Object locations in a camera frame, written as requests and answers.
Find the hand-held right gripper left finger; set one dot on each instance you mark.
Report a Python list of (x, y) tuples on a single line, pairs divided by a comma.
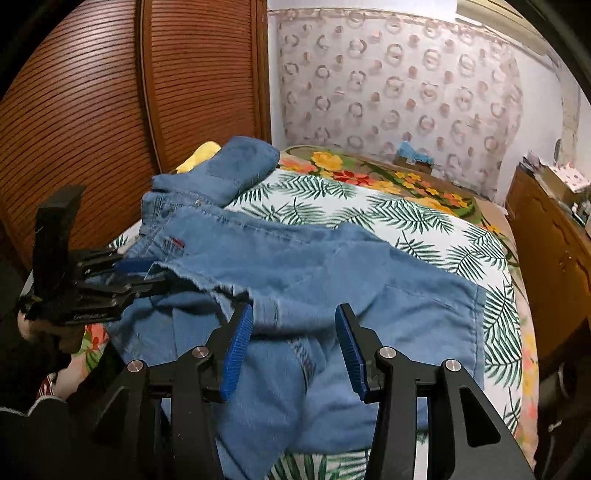
[(238, 350)]

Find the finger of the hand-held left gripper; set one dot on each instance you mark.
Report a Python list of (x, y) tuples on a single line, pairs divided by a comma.
[(134, 266), (147, 288)]

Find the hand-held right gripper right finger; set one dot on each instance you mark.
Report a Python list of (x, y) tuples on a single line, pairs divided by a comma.
[(351, 355)]

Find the blue denim pants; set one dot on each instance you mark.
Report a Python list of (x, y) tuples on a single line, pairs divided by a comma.
[(323, 277)]

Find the person's left forearm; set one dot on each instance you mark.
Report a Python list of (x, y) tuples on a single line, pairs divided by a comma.
[(41, 438)]

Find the person's left hand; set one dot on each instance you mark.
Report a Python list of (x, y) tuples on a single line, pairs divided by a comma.
[(51, 330)]

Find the yellow plush toy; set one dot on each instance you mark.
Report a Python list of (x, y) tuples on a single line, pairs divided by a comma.
[(201, 154)]

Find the wooden louvered wardrobe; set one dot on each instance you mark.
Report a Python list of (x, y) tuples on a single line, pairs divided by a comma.
[(115, 115)]

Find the cardboard box with blue cloth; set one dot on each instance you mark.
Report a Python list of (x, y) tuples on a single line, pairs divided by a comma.
[(413, 157)]

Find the wooden sideboard cabinet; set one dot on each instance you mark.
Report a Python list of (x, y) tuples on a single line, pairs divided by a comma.
[(549, 258)]

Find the circle pattern curtain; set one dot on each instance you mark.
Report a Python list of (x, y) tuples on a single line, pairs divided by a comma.
[(392, 83)]

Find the open cardboard box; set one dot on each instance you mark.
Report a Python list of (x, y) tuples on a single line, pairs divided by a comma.
[(568, 177)]

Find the small white desk fan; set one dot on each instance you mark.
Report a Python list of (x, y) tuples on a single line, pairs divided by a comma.
[(559, 148)]

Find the beige tied curtain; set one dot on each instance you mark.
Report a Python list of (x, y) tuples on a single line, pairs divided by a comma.
[(570, 115)]

